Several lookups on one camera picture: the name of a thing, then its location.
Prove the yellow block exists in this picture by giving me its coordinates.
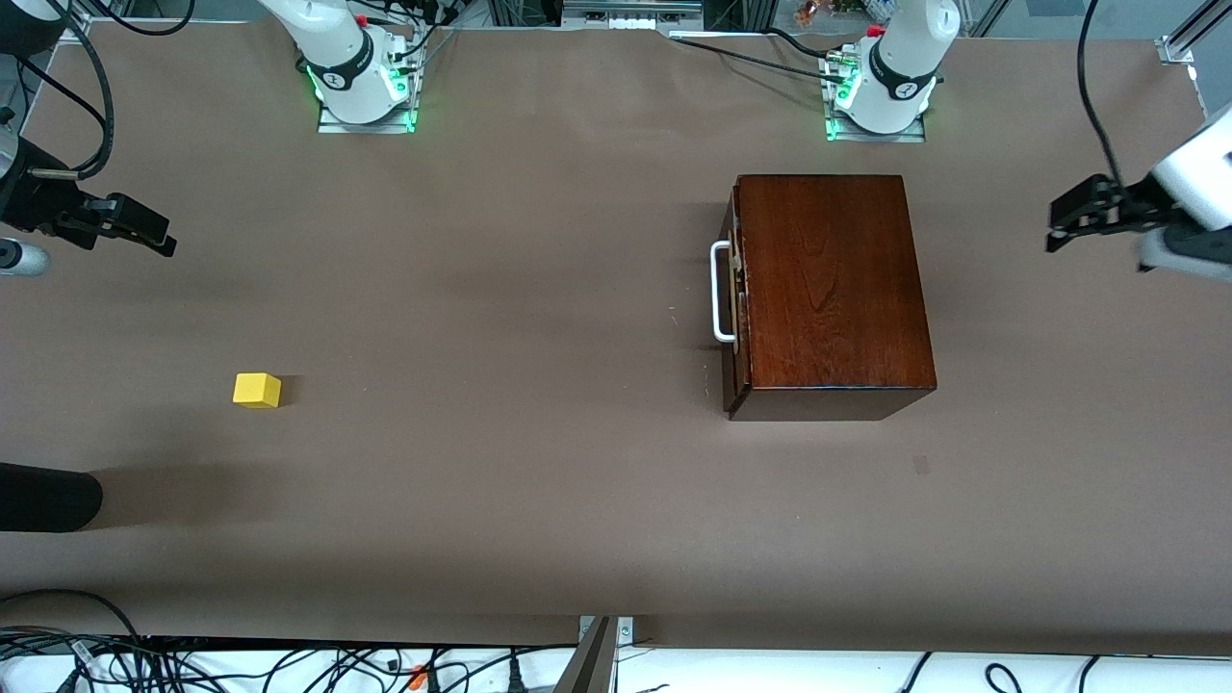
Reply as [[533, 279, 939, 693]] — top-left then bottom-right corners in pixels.
[[233, 372, 283, 409]]

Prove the wooden drawer with white handle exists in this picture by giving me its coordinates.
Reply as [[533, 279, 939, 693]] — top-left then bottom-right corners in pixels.
[[710, 188, 750, 410]]

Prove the dark brown wooden cabinet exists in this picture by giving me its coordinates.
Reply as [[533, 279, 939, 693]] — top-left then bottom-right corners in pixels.
[[724, 173, 938, 423]]

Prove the black cylindrical object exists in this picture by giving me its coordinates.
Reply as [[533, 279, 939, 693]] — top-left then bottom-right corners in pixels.
[[0, 462, 104, 533]]

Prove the silver electronics box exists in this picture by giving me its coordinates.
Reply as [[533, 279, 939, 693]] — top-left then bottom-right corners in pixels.
[[561, 0, 706, 32]]

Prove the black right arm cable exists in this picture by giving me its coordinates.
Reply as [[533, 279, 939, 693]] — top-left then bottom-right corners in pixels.
[[19, 0, 116, 180]]

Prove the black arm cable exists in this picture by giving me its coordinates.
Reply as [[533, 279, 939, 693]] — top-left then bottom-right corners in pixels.
[[1076, 0, 1127, 189], [19, 0, 116, 180]]

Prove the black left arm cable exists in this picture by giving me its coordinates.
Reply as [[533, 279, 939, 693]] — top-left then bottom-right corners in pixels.
[[1076, 0, 1127, 189]]

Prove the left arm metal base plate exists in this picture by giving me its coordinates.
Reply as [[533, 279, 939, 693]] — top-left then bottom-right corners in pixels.
[[823, 53, 927, 143]]

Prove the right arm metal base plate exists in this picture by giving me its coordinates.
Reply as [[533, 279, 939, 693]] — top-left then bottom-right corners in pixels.
[[318, 29, 417, 134]]

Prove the black cable on table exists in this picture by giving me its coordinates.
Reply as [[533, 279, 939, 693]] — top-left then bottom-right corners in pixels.
[[669, 35, 848, 83]]

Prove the aluminium corner bracket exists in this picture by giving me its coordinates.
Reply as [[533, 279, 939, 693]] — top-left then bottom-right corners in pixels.
[[577, 614, 636, 648]]

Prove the grey metal post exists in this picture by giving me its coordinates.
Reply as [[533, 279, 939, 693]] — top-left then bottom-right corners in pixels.
[[553, 618, 619, 693]]

